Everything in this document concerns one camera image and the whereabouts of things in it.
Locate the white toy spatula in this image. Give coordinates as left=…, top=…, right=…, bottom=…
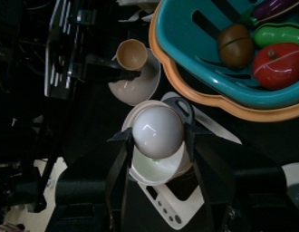
left=161, top=91, right=242, bottom=145

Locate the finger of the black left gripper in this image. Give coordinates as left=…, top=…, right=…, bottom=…
left=83, top=53, right=142, bottom=84

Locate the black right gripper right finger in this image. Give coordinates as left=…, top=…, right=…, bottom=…
left=182, top=122, right=221, bottom=232

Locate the brown toy kiwi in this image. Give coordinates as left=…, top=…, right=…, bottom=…
left=216, top=23, right=254, bottom=71

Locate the beige round dish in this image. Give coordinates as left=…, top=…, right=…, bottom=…
left=107, top=48, right=162, bottom=107

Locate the small tan toy cup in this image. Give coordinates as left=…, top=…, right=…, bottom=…
left=110, top=38, right=149, bottom=72

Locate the red toy tomato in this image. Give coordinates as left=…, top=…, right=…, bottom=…
left=252, top=42, right=299, bottom=92

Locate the teal basket with orange rim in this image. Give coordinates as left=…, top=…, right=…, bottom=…
left=149, top=0, right=299, bottom=123

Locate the white toy pot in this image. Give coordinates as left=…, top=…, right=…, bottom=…
left=121, top=96, right=197, bottom=187

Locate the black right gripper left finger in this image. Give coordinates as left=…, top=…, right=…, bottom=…
left=105, top=130, right=135, bottom=232

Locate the purple toy eggplant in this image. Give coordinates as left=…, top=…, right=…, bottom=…
left=240, top=0, right=299, bottom=27

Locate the green toy pepper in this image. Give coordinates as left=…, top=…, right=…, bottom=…
left=253, top=22, right=299, bottom=48

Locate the white egg shell half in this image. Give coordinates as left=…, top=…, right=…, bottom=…
left=130, top=104, right=186, bottom=160

